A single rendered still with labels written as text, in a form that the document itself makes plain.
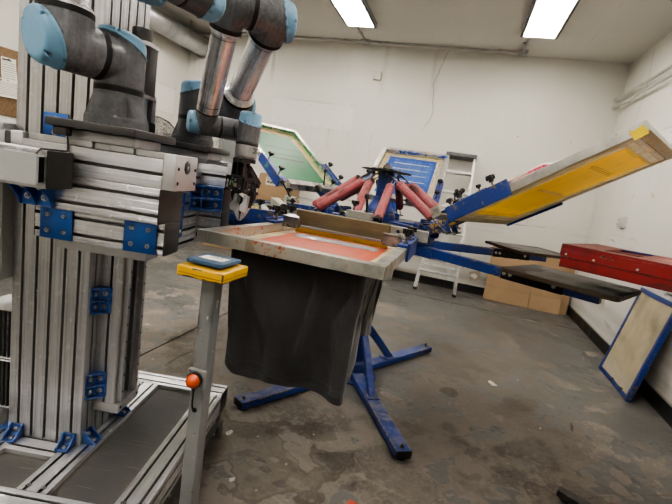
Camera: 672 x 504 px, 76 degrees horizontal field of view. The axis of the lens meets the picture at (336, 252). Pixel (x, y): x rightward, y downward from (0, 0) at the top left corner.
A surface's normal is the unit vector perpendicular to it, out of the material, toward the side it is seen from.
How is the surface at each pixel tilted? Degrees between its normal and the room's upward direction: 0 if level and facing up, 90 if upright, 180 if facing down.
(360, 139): 90
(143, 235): 90
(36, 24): 97
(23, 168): 90
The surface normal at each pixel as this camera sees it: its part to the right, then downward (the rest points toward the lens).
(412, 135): -0.28, 0.12
